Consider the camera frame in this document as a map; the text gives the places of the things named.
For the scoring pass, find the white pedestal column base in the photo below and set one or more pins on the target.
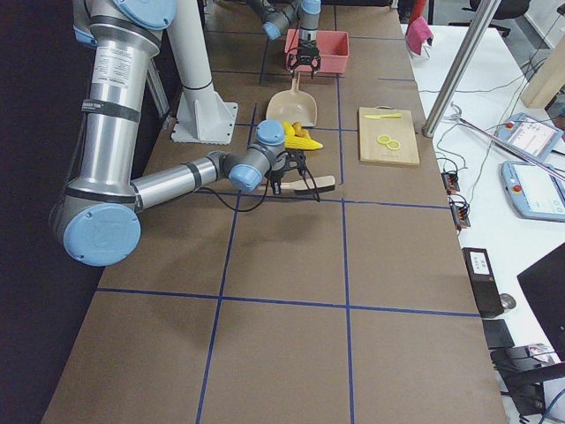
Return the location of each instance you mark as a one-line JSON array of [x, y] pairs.
[[202, 115]]

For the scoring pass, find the near teach pendant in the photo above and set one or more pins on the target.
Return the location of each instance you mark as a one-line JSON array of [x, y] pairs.
[[532, 192]]

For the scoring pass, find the teach pendant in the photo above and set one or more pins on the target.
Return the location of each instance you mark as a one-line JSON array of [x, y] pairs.
[[533, 137], [532, 192]]

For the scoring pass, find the wooden cutting board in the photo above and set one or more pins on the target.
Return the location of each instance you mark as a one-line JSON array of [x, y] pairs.
[[401, 129]]

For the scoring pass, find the toy lemon slice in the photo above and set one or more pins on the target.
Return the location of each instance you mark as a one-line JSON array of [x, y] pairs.
[[383, 139], [393, 145]]

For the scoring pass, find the black box white label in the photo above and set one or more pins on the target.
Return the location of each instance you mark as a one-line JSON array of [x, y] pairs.
[[485, 291]]

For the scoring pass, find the tan toy ginger root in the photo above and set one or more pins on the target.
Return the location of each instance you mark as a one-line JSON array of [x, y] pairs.
[[300, 131]]

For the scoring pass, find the pink cloth on stand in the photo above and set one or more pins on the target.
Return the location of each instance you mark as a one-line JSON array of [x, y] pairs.
[[418, 35]]

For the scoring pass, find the near orange black connector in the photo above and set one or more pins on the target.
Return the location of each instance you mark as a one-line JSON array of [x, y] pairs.
[[460, 210]]

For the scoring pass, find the yellow green toy knife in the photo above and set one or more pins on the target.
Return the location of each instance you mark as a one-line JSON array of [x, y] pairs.
[[383, 116]]

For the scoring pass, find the far orange black connector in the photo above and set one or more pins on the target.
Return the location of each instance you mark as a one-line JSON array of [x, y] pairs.
[[449, 175]]

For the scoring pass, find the orange black connector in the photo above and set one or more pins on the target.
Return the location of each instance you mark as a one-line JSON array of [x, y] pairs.
[[460, 210], [449, 175]]

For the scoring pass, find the silver aluminium frame post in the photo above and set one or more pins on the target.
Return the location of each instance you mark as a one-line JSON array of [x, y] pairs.
[[471, 40]]

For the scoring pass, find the pink plastic bin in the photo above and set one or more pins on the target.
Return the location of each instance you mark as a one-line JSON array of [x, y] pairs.
[[333, 46]]

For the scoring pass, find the beige plastic dustpan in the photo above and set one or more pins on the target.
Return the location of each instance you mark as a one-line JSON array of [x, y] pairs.
[[293, 105]]

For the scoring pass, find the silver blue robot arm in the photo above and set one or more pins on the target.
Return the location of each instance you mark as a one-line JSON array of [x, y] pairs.
[[304, 13], [97, 218]]

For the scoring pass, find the beige brush black bristles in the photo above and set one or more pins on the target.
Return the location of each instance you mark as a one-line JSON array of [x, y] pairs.
[[307, 186]]

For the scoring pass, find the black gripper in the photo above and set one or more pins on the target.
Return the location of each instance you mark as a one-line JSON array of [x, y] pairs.
[[305, 47], [278, 171]]

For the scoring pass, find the yellow toy corn cob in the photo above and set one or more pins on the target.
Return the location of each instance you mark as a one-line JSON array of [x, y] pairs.
[[301, 143]]

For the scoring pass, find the far teach pendant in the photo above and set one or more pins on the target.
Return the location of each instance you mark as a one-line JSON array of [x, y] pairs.
[[533, 137]]

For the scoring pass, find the black monitor corner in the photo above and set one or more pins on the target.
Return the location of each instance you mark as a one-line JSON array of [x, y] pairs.
[[543, 286]]

